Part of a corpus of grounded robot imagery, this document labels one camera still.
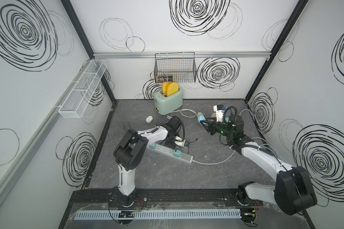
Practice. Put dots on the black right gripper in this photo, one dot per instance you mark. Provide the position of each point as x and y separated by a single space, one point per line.
213 126

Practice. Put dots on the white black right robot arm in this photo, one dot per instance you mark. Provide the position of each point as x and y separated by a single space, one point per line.
293 191

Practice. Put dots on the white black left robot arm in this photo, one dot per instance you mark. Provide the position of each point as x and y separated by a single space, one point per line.
130 151

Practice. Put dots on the white round speaker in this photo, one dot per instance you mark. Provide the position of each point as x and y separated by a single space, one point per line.
149 119

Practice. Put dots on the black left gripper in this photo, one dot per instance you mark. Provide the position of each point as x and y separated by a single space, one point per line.
172 145

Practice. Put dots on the white wire wall shelf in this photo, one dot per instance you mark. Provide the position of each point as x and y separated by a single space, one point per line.
87 90

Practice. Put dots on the white power strip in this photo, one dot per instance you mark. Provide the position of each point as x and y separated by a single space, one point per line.
186 158

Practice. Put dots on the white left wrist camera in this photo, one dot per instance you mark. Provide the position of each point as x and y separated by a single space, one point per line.
179 141

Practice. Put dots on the mint green toaster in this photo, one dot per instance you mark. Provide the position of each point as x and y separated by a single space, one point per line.
165 105

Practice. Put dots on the teal charger with black cable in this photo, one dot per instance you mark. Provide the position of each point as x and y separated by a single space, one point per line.
177 153

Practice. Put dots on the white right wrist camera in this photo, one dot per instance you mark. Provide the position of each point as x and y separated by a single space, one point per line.
219 112

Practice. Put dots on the yellow toast slices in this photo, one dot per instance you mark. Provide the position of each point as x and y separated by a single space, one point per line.
169 88

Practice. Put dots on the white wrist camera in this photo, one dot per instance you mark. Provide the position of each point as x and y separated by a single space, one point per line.
219 112
179 141

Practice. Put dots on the teal charger with lilac cable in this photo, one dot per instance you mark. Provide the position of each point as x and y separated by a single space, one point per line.
152 146

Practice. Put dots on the black wire wall basket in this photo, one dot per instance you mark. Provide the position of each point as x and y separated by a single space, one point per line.
177 67

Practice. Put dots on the blue earbud case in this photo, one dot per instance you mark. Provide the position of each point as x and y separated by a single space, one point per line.
200 117

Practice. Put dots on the white slotted cable duct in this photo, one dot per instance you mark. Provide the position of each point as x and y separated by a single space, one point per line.
158 214

